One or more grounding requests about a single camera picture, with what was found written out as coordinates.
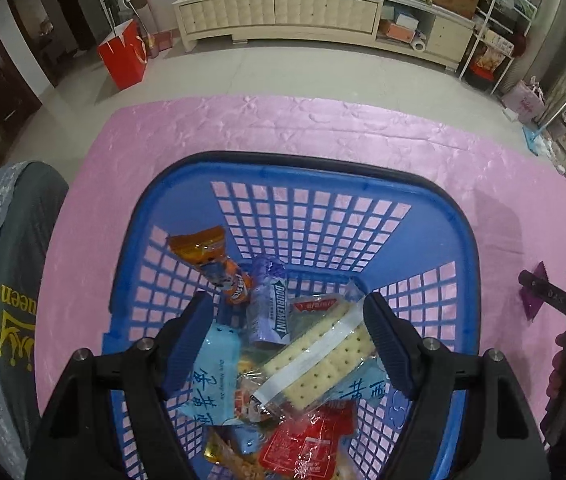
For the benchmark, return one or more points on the blue plastic basket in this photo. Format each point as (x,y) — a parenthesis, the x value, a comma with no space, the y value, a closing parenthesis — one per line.
(313,175)

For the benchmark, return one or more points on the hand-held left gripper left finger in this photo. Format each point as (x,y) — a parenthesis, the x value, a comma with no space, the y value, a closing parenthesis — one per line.
(188,347)

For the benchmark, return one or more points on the orange box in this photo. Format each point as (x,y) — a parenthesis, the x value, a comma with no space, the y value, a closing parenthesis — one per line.
(397,31)

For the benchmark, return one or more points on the pink gift bag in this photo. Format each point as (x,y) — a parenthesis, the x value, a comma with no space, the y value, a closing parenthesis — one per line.
(525,102)

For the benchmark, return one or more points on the blue mop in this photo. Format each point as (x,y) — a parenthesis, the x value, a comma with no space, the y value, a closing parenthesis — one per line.
(533,140)

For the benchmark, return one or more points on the chair with grey cover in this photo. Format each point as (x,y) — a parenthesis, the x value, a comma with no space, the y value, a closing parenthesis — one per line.
(18,240)

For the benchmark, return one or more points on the white metal rack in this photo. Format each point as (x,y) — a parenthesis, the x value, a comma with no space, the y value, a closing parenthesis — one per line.
(493,35)

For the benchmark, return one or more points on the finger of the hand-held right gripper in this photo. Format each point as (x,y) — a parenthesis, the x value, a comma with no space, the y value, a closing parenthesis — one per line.
(558,296)

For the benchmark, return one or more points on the clear cracker packet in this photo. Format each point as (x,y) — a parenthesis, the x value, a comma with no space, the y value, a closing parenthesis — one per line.
(313,355)

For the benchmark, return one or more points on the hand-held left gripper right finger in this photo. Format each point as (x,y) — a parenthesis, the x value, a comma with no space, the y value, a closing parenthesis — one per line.
(388,347)

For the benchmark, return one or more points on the purple gum packet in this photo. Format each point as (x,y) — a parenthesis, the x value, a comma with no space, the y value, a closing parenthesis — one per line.
(268,315)

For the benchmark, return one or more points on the orange snack packet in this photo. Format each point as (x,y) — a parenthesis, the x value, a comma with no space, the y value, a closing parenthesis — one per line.
(203,250)

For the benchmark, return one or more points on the small red box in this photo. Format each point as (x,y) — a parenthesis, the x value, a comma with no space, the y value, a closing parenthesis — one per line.
(164,41)

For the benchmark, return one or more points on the cream tv cabinet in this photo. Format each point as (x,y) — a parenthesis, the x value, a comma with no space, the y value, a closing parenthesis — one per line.
(283,10)

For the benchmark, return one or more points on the green packet with red label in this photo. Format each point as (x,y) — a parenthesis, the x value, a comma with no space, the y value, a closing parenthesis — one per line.
(313,317)

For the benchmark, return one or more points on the red paper bag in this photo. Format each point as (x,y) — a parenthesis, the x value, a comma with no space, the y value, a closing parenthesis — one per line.
(123,60)

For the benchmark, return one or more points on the pink tablecloth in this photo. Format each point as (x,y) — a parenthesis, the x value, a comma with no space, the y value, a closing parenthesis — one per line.
(313,130)

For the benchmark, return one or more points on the purple wrapper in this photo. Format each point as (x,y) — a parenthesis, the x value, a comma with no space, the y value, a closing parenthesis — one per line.
(538,305)

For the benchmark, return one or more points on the white paper roll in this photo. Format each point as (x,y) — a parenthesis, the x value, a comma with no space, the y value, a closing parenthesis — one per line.
(418,46)

